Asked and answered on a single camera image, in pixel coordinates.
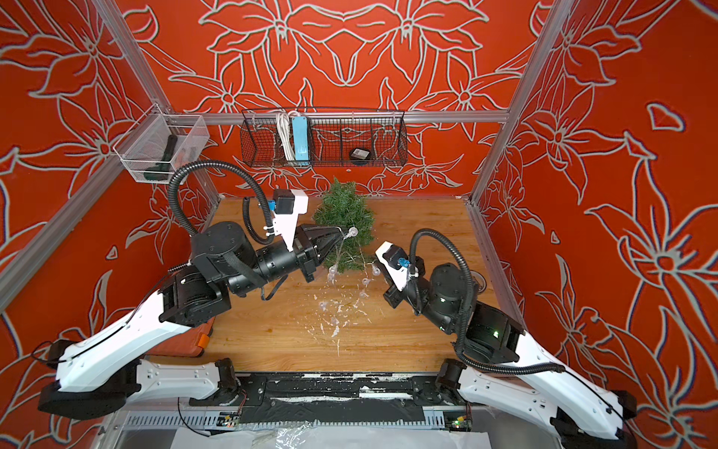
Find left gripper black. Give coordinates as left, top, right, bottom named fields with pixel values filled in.
left=228, top=221, right=348, bottom=299

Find small green christmas tree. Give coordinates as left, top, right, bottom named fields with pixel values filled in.
left=313, top=180, right=375, bottom=273

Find clear bulb string lights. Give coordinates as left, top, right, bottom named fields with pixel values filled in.
left=316, top=223, right=396, bottom=329

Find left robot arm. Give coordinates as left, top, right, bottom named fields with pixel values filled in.
left=39, top=160, right=345, bottom=420

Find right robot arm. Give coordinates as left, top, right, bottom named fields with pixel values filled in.
left=375, top=228, right=638, bottom=448

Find small round bowl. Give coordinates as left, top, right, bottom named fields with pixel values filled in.
left=470, top=271, right=488, bottom=292

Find light blue box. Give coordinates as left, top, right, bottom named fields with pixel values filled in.
left=292, top=115, right=310, bottom=166

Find orange plastic tool case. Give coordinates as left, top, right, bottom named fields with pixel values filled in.
left=147, top=318, right=215, bottom=357

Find dark green tool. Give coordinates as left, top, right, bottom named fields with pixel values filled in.
left=143, top=134, right=178, bottom=181

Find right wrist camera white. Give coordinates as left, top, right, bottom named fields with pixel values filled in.
left=375, top=241, right=418, bottom=291

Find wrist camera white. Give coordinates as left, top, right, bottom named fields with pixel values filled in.
left=375, top=241, right=418, bottom=291
left=271, top=189, right=309, bottom=252

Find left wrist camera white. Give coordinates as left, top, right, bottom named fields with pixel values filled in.
left=271, top=189, right=309, bottom=252

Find black wire wall basket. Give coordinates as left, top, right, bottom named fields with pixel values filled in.
left=239, top=107, right=409, bottom=168

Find white coiled cable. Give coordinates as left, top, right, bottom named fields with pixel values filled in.
left=276, top=111, right=298, bottom=163

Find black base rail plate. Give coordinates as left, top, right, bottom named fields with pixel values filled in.
left=178, top=372, right=480, bottom=431

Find clear plastic wall bin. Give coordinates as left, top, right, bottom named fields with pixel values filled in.
left=113, top=104, right=209, bottom=184

